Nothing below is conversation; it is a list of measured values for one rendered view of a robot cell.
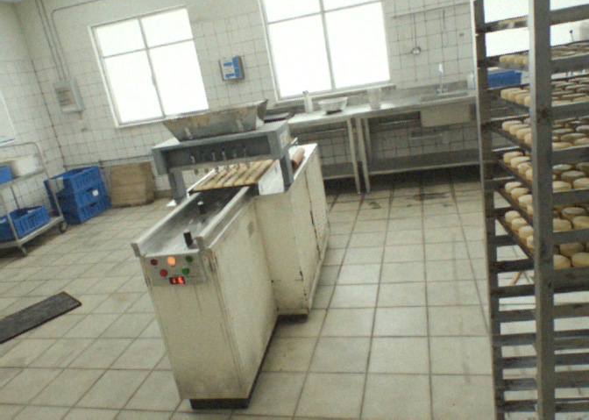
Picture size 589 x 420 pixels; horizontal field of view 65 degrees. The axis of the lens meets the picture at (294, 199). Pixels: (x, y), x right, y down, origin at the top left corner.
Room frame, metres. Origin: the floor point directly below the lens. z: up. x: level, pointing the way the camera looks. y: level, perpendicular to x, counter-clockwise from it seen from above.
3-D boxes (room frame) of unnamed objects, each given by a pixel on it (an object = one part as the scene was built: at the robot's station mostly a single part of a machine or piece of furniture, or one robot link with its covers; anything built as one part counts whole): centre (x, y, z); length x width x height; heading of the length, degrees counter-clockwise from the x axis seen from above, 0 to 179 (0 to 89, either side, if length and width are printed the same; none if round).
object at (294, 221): (3.11, 0.24, 0.42); 1.28 x 0.72 x 0.84; 167
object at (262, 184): (3.06, 0.04, 0.88); 1.28 x 0.01 x 0.07; 167
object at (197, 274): (1.80, 0.54, 0.77); 0.24 x 0.04 x 0.14; 77
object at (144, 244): (2.79, 0.46, 0.87); 2.01 x 0.03 x 0.07; 167
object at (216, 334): (2.15, 0.46, 0.45); 0.70 x 0.34 x 0.90; 167
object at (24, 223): (5.11, 3.14, 0.29); 0.56 x 0.38 x 0.20; 171
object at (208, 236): (2.72, 0.18, 0.87); 2.01 x 0.03 x 0.07; 167
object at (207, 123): (2.65, 0.34, 1.25); 0.56 x 0.29 x 0.14; 77
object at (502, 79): (4.64, -2.20, 0.95); 0.40 x 0.30 x 0.14; 76
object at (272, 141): (2.65, 0.34, 1.01); 0.72 x 0.33 x 0.34; 77
